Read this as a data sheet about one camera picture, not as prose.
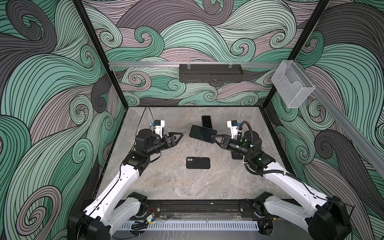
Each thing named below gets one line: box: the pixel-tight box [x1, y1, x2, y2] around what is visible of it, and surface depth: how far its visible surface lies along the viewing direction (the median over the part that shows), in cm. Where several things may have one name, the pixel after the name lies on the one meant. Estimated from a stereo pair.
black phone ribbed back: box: [201, 115, 213, 129], surface depth 113 cm
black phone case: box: [186, 157, 211, 169], surface depth 92 cm
